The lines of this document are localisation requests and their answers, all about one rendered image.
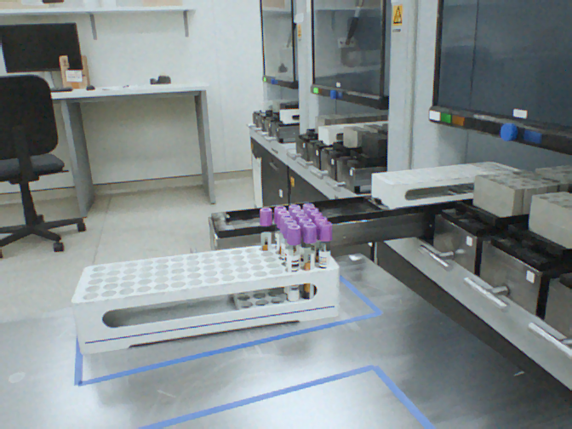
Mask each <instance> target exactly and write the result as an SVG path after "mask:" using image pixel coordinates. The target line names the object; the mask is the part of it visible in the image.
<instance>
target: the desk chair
mask: <svg viewBox="0 0 572 429"><path fill-rule="evenodd" d="M58 141H59V136H58V131H57V126H56V120H55V114H54V103H53V98H52V92H51V88H50V87H49V83H48V82H47V81H46V80H45V79H44V78H43V77H40V76H38V75H34V74H24V75H7V76H0V183H1V182H6V181H8V182H9V183H10V184H11V185H17V184H19V186H20V194H21V201H22V206H23V210H24V211H23V214H24V218H25V224H22V225H14V226H0V234H11V235H9V236H7V237H6V238H3V239H1V240H0V248H1V247H2V246H6V245H8V244H10V243H13V242H15V241H17V240H20V239H22V238H23V237H27V236H30V235H31V234H34V235H37V236H39V237H44V238H46V239H48V240H51V241H55V242H57V243H53V249H54V252H59V250H60V251H64V244H63V242H61V243H60V240H61V237H60V236H59V235H57V234H54V232H52V231H50V230H48V229H51V228H56V227H61V226H68V225H72V224H77V230H78V231H79V232H80V231H81V229H83V230H84V231H86V230H87V229H86V225H85V222H84V220H83V218H72V219H65V220H51V221H45V220H44V218H43V215H42V214H39V215H37V211H36V210H35V207H34V202H33V198H32V195H31V189H30V186H29V183H30V182H34V181H39V180H40V179H39V177H40V176H45V175H46V174H56V173H59V172H61V173H63V172H68V171H69V170H63V168H64V167H65V164H64V162H63V161H62V160H60V159H59V158H57V157H56V156H55V155H53V154H49V153H50V152H52V151H54V150H55V149H56V147H57V145H58Z"/></svg>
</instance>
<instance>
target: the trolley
mask: <svg viewBox="0 0 572 429"><path fill-rule="evenodd" d="M333 259H334V261H335V262H336V263H337V265H338V266H339V279H340V315H339V316H335V317H326V318H319V319H313V320H307V321H300V320H294V321H288V322H283V323H277V324H271V325H266V326H260V327H253V328H247V329H236V330H231V331H224V332H218V333H213V334H206V335H195V336H189V337H183V338H178V339H172V340H160V341H154V342H148V343H143V344H136V346H130V347H129V348H127V349H122V350H115V351H109V352H98V353H92V354H82V353H81V352H80V347H79V343H78V337H77V330H76V325H75V321H74V317H73V311H72V306H71V307H67V308H62V309H56V310H52V311H47V312H43V313H38V314H33V315H28V316H24V317H15V318H10V319H5V320H0V429H572V407H571V406H569V405H568V404H567V403H566V402H564V401H563V399H562V398H560V397H559V396H557V395H556V394H553V393H552V392H550V391H549V390H548V389H546V388H545V387H544V386H543V385H541V384H540V383H539V382H537V381H536V379H533V378H532V377H530V376H529V375H527V374H526V373H525V372H523V371H522V370H521V369H520V368H518V367H517V366H516V365H514V364H513V363H510V362H509V361H507V359H506V358H505V357H503V356H501V355H500V354H499V353H498V352H497V351H495V350H494V349H493V348H491V347H489V346H487V345H486V344H484V343H483V342H482V341H481V340H479V339H478V337H477V336H475V335H474V334H472V333H471V332H469V331H468V330H466V329H464V328H463V327H461V326H460V325H459V324H458V323H456V322H455V321H454V320H452V319H451V318H449V317H448V315H446V314H445V313H443V312H441V311H440V310H438V309H437V308H436V307H435V306H433V305H432V304H431V303H429V302H428V301H426V300H425V299H423V298H422V297H421V296H419V295H417V294H416V293H415V292H414V291H413V290H412V289H410V288H409V287H407V286H406V285H405V284H403V283H402V282H400V281H399V280H397V279H396V278H395V277H393V276H392V275H390V274H389V273H387V272H386V271H384V270H383V269H382V268H380V266H379V265H377V264H376V263H374V262H373V261H372V260H371V259H370V258H367V257H366V256H364V255H363V254H361V253H356V254H351V255H343V256H337V257H333Z"/></svg>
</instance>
